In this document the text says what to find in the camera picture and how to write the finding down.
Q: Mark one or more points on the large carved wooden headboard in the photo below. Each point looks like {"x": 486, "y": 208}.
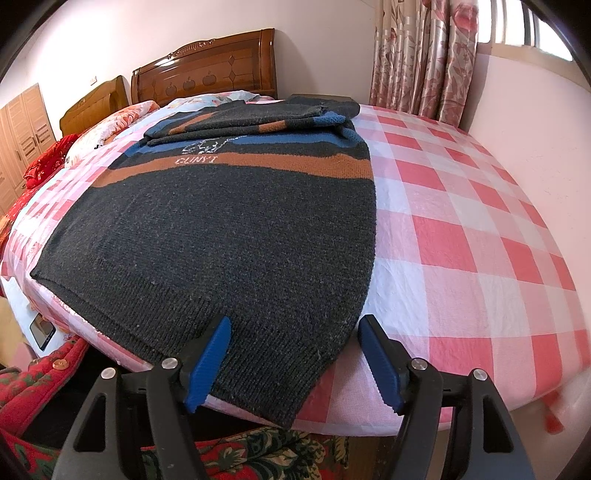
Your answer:
{"x": 207, "y": 69}

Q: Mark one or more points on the red bed sheet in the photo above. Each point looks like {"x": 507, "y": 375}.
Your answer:
{"x": 14, "y": 207}

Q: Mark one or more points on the light wooden wardrobe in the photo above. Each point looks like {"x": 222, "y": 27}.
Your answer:
{"x": 23, "y": 134}

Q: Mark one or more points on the pink floral pillow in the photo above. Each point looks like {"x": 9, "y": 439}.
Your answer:
{"x": 115, "y": 124}

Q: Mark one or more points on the white mattress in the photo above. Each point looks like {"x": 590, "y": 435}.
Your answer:
{"x": 14, "y": 288}

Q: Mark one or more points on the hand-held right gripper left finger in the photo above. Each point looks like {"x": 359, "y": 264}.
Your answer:
{"x": 210, "y": 364}

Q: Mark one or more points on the black screen device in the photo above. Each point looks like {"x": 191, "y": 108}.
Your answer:
{"x": 42, "y": 330}

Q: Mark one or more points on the red pillow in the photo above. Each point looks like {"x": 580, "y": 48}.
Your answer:
{"x": 48, "y": 161}

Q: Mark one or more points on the small wooden headboard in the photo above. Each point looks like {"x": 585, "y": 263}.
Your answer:
{"x": 92, "y": 108}

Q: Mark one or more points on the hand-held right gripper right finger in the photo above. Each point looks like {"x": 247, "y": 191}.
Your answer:
{"x": 381, "y": 364}

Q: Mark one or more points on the barred window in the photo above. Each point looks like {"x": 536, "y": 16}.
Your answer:
{"x": 521, "y": 27}

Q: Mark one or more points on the pink floral curtain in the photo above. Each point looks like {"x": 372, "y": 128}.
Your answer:
{"x": 425, "y": 60}

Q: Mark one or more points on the dark knit striped sweater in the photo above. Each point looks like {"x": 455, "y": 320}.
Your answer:
{"x": 207, "y": 230}

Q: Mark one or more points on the light blue floral pillow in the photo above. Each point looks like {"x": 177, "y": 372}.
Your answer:
{"x": 217, "y": 98}

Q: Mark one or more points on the dark wooden nightstand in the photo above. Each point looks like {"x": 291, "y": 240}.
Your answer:
{"x": 323, "y": 97}

